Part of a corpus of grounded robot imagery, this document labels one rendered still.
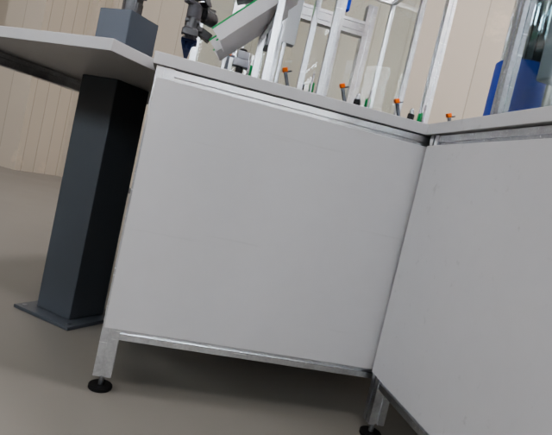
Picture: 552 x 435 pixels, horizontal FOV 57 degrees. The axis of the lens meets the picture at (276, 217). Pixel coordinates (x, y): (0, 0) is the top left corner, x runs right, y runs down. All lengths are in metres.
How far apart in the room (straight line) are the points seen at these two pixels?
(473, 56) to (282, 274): 5.04
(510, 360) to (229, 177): 0.75
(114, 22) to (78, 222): 0.67
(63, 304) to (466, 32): 5.27
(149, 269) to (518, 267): 0.83
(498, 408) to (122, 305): 0.87
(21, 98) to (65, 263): 6.20
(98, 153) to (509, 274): 1.30
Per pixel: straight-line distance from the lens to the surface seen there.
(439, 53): 3.04
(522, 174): 1.07
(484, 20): 6.28
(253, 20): 1.62
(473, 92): 6.04
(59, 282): 1.90
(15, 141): 7.92
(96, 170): 1.79
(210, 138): 1.29
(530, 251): 1.00
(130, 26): 1.84
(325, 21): 3.33
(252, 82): 1.31
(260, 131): 1.31
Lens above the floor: 0.61
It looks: 4 degrees down
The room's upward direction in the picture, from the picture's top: 13 degrees clockwise
